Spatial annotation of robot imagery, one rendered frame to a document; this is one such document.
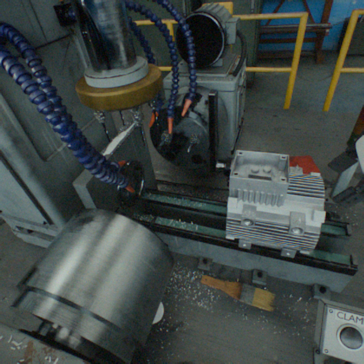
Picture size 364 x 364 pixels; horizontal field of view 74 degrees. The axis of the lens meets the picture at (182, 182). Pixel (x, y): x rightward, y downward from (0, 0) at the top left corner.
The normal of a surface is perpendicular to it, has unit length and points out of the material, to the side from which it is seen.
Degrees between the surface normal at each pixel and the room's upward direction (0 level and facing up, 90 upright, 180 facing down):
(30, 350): 0
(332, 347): 37
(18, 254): 0
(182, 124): 90
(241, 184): 90
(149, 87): 90
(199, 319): 0
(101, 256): 21
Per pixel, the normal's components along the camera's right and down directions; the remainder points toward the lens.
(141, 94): 0.63, 0.48
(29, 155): 0.94, 0.14
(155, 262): 0.78, -0.22
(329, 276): -0.32, 0.66
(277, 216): -0.10, -0.73
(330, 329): -0.27, -0.18
